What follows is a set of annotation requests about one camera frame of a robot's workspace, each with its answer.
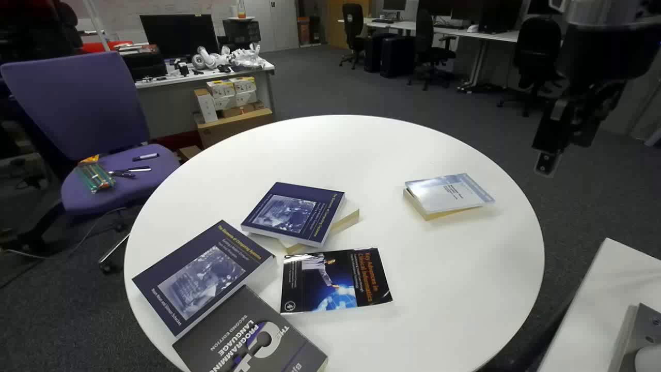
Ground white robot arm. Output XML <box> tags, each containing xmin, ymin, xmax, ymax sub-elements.
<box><xmin>533</xmin><ymin>0</ymin><xmax>661</xmax><ymax>175</ymax></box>

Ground cream white thick book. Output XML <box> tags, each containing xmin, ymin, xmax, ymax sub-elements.
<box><xmin>282</xmin><ymin>200</ymin><xmax>361</xmax><ymax>255</ymax></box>

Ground black space cover book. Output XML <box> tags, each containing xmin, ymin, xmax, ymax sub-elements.
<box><xmin>282</xmin><ymin>248</ymin><xmax>392</xmax><ymax>312</ymax></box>

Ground light blue white book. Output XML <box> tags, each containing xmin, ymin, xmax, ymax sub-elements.
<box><xmin>404</xmin><ymin>173</ymin><xmax>493</xmax><ymax>219</ymax></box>

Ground dark grey book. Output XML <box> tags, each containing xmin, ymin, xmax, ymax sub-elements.
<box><xmin>173</xmin><ymin>288</ymin><xmax>327</xmax><ymax>372</ymax></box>

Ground large dark blue book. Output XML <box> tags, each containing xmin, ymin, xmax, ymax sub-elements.
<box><xmin>132</xmin><ymin>221</ymin><xmax>273</xmax><ymax>336</ymax></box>

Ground cardboard box under desk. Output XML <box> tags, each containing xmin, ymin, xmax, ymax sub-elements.
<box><xmin>196</xmin><ymin>108</ymin><xmax>273</xmax><ymax>147</ymax></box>

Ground white plastic bags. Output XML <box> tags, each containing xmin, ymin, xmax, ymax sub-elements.
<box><xmin>192</xmin><ymin>43</ymin><xmax>266</xmax><ymax>71</ymax></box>

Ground grey office desk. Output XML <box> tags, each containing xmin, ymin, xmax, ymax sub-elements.
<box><xmin>132</xmin><ymin>57</ymin><xmax>280</xmax><ymax>140</ymax></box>

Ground black computer monitor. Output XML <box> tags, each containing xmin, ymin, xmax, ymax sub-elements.
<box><xmin>140</xmin><ymin>14</ymin><xmax>217</xmax><ymax>57</ymax></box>

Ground green circuit board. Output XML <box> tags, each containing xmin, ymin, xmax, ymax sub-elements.
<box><xmin>77</xmin><ymin>164</ymin><xmax>113</xmax><ymax>194</ymax></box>

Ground black office chair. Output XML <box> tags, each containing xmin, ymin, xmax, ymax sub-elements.
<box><xmin>498</xmin><ymin>14</ymin><xmax>563</xmax><ymax>116</ymax></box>

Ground purple office chair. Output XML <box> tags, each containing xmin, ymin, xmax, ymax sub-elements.
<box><xmin>0</xmin><ymin>49</ymin><xmax>183</xmax><ymax>263</ymax></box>

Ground white side table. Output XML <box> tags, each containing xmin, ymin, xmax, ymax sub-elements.
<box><xmin>537</xmin><ymin>237</ymin><xmax>661</xmax><ymax>372</ymax></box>

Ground grey metal bracket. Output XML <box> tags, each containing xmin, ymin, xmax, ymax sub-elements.
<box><xmin>610</xmin><ymin>304</ymin><xmax>661</xmax><ymax>372</ymax></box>

